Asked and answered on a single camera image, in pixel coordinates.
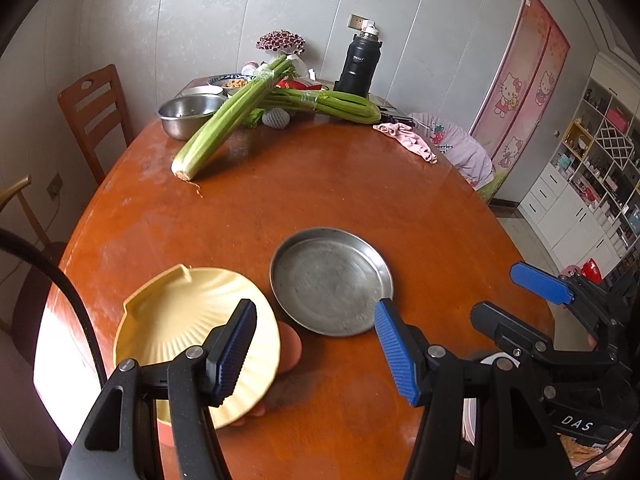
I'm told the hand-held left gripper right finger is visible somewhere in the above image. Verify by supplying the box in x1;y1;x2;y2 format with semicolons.
374;298;576;480

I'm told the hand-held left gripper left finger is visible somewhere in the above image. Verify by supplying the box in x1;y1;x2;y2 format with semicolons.
60;299;258;480

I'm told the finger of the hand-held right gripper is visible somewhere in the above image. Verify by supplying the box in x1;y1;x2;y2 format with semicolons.
509;261;609;322
469;301;621;391

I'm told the orange plate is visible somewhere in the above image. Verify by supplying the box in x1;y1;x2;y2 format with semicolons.
157;322;303;449

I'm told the yellow shell-shaped plate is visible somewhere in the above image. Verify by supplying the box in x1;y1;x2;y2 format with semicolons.
112;263;281;429

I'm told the round steel plate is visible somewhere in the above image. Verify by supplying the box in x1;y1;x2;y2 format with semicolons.
269;227;395;337

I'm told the white plate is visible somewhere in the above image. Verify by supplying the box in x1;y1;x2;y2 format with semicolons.
462;352;524;449

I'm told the white shelf cabinet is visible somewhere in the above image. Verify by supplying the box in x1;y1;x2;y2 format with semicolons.
517;52;640;272

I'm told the pale pink garment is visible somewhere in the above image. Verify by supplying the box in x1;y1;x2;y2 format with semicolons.
407;112;496;192

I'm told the pink cartoon sliding door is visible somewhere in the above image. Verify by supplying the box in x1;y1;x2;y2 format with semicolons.
469;0;571;202

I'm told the pink cloth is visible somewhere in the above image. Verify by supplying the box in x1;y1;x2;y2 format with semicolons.
373;120;439;164

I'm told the curved-back chair with dark seat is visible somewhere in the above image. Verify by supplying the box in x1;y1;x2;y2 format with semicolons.
0;175;68;363

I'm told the thick celery bunch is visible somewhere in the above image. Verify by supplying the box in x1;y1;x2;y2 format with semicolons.
170;54;297;182

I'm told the steel bowl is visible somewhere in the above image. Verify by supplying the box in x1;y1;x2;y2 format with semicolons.
154;94;229;141

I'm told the slim wrapped celery bunch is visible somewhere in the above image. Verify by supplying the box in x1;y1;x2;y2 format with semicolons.
260;87;382;125

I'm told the blue patterned bowl with food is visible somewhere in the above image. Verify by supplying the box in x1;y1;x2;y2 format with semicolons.
207;73;257;99

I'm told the brown wooden slat chair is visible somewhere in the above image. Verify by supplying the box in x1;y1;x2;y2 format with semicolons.
57;64;134;187

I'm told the black thermos bottle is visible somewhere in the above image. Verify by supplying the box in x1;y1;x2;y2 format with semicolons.
333;19;384;99

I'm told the dark red flower bouquet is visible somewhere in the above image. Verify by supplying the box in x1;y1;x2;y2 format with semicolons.
256;29;307;56

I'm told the black cable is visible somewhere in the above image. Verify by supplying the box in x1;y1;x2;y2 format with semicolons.
0;229;109;382

